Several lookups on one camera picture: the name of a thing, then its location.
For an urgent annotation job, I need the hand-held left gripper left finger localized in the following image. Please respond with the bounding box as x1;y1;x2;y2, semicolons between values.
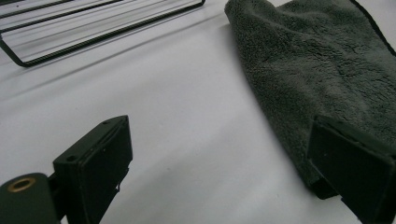
51;115;134;224

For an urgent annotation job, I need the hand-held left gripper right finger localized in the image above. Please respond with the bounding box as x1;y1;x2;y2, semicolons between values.
306;115;396;224

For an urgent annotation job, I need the dark green towel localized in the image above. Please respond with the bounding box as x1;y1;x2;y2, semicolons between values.
223;0;396;191

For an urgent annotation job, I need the black wire rack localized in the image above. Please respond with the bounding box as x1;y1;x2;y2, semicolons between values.
0;0;206;68

